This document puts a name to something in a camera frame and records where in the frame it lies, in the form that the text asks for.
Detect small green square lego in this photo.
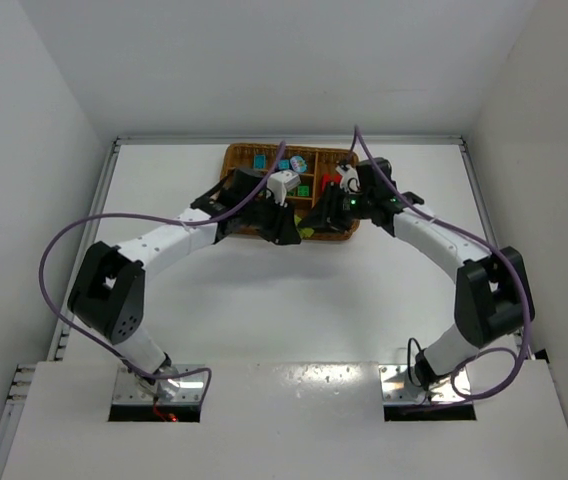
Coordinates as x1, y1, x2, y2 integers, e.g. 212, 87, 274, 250
297, 185, 310, 197

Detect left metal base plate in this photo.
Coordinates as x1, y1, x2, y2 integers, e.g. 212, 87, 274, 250
112, 365, 208, 407

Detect lime green lego piece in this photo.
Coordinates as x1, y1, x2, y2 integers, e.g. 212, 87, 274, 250
299, 228, 314, 239

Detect metal base plate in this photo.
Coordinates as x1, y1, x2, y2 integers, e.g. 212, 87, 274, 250
112, 365, 208, 407
378, 364, 471, 408

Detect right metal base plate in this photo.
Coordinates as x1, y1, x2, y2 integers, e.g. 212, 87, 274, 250
378, 364, 471, 408

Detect red lego arch piece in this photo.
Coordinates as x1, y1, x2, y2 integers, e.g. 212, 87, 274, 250
321, 174, 341, 189

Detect brown wicker divided basket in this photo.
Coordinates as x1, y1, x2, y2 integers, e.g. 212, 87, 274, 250
220, 143, 349, 223

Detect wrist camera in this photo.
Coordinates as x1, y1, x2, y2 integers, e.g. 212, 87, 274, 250
266, 170, 301, 205
336, 162, 360, 194

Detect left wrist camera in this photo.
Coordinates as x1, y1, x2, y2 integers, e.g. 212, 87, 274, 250
266, 170, 301, 205

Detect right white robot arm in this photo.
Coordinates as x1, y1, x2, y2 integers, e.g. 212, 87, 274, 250
300, 158, 535, 389

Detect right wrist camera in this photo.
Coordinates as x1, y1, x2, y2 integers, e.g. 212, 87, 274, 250
336, 162, 360, 194

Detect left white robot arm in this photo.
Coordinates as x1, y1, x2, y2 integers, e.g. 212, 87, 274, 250
67, 167, 301, 380

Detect blue monster face lego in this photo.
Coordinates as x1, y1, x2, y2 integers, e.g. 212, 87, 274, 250
289, 155, 308, 174

